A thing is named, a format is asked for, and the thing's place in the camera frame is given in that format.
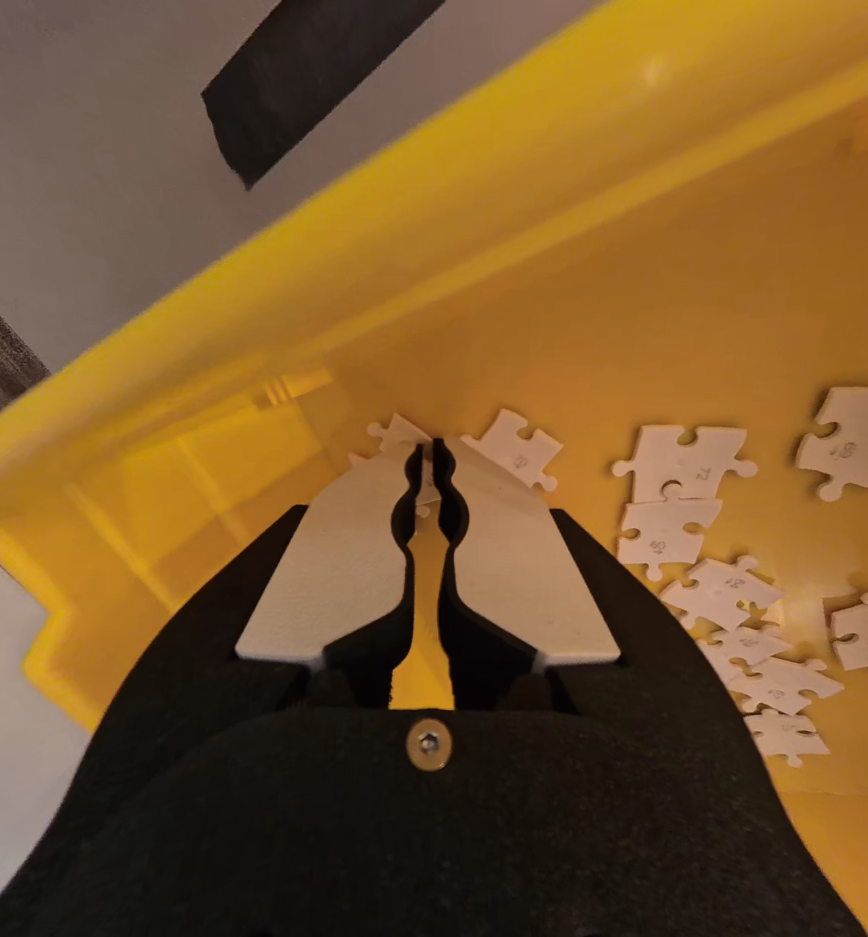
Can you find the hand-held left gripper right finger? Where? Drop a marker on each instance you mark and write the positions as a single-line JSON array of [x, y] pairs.
[[522, 578]]

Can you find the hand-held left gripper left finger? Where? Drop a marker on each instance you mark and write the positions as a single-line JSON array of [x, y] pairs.
[[331, 578]]

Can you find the small puzzle piece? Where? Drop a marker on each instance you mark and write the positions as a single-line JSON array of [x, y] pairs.
[[397, 433]]

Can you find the pile of white puzzle pieces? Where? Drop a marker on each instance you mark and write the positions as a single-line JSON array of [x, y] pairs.
[[697, 457]]

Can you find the yellow plastic bin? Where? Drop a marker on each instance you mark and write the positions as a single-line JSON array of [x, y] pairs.
[[551, 256]]

